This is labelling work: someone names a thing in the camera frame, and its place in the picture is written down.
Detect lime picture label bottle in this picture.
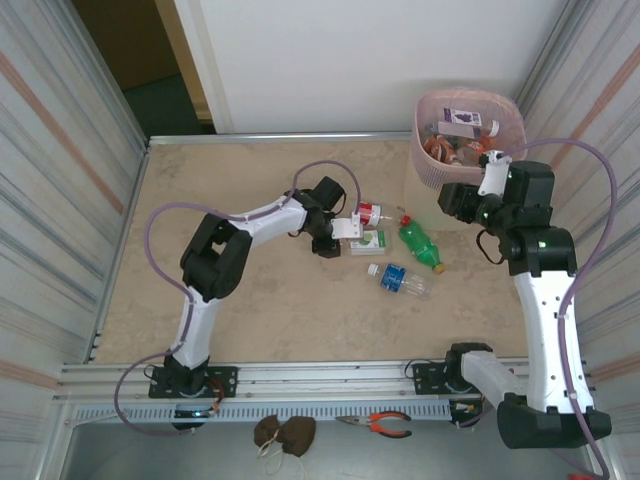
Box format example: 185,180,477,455
344,228,394,256

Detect blue label bottle white cap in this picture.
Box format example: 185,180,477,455
367,262,434,301

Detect green bottle yellow cap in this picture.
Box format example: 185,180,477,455
398,220,447,275

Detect copper brown label bottle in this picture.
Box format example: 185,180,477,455
423,134,459,164

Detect pink beige plastic bin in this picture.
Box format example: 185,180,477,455
405,85,527,232

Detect clear bottle red label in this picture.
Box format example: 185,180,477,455
358,201,412,229

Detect small circuit board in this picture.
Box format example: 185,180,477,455
171,405,221,432
448,398,485,430

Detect brown cloth pouch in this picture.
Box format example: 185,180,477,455
253,414,287,449
279,415,318,459

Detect brown wooden door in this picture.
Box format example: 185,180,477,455
72,0,214,136

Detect black cable loop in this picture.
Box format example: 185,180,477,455
474,228,507,265

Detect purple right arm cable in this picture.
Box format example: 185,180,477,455
457,138,619,480

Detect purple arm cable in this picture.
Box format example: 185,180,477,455
457,138,619,480
113,159,362,437

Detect aluminium table edge rail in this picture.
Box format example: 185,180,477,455
147,130,419,147

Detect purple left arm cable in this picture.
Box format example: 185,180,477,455
113,159,362,437

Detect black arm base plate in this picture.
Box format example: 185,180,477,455
410,360,503,397
148,365,239,400

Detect white slotted cable duct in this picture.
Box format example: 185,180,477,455
74,399,454,424

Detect white door frame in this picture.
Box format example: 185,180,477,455
172,0,236,135

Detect aluminium table side rail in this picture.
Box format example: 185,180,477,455
82,141,151,364

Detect orange handled pliers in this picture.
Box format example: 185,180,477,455
334,410,414,440

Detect beige string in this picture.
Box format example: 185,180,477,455
257,432,309,476

